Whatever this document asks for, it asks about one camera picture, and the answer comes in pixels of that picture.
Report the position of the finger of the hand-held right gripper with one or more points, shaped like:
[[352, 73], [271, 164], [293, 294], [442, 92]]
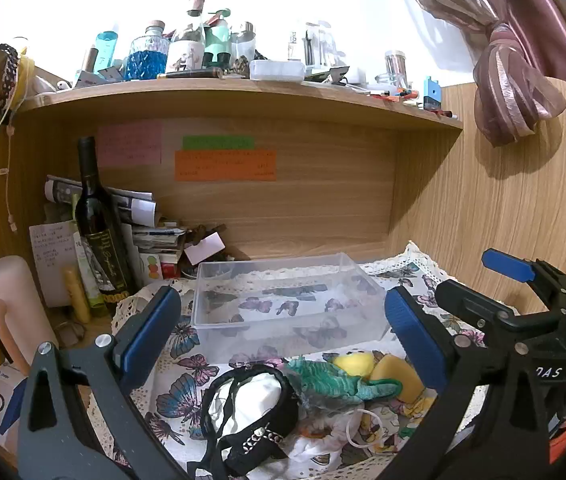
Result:
[[507, 264], [468, 302]]

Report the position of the black binder clip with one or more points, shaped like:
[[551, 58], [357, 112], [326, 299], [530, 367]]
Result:
[[339, 76]]

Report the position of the clear glass jar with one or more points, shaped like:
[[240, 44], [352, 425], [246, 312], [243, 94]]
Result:
[[396, 67]]

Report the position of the dark wine bottle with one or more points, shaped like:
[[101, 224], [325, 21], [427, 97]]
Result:
[[100, 240]]

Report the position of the wooden shelf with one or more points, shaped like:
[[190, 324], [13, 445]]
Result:
[[243, 100]]

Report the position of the yellow tube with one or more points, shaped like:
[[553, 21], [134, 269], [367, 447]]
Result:
[[77, 295]]

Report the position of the white plastic box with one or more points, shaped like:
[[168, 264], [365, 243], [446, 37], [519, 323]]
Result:
[[277, 70]]

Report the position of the cartoon printed white cloth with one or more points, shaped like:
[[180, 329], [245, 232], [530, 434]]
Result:
[[323, 440]]

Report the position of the pale pink cylinder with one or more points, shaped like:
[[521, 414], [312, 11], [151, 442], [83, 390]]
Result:
[[15, 300]]

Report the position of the mint pump bottle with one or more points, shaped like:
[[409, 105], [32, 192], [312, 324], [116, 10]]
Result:
[[219, 35]]

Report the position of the green sticky note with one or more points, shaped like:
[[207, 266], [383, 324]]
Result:
[[218, 142]]

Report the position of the white and blue box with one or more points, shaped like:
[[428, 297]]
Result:
[[0, 407]]

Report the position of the clear plastic container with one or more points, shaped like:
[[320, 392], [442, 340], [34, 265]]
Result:
[[283, 305]]

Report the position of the clear acrylic organizer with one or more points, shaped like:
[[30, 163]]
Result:
[[315, 45]]

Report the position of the pile of small packets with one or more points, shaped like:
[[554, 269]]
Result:
[[163, 250]]

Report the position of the white handwritten paper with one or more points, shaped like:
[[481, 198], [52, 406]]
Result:
[[53, 265]]

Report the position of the silver capped bottle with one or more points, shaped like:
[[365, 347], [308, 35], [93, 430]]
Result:
[[244, 42]]

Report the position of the blue plastic block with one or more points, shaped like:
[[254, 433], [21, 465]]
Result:
[[431, 94]]

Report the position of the yellow plush toy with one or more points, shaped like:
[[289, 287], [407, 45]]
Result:
[[355, 362]]

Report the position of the butterfly printed lace cloth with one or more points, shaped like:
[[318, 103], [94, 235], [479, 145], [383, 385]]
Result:
[[188, 360]]

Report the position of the clear corked glass bottle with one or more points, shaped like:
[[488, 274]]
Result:
[[188, 45]]

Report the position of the blue cut glass bottle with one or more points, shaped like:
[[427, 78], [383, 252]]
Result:
[[146, 57]]

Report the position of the orange sticky note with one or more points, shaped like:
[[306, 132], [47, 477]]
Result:
[[225, 166]]

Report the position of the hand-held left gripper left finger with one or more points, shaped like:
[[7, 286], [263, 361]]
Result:
[[149, 332]]

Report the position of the small pink card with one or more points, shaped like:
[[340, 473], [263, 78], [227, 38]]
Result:
[[205, 249]]

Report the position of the pink striped curtain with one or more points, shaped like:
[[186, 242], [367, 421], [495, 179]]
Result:
[[503, 60]]

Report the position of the pink sticky note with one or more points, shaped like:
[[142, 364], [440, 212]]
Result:
[[130, 144]]

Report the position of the green dinosaur toy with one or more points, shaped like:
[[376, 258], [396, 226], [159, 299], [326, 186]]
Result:
[[330, 380]]

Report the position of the rolled printed papers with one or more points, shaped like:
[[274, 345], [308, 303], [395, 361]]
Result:
[[133, 202]]

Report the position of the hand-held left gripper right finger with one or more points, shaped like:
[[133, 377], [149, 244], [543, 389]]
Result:
[[412, 342]]

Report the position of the dark brown pen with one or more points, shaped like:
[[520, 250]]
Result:
[[190, 74]]

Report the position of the teal plastic bottle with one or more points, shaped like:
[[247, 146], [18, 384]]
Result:
[[105, 52]]

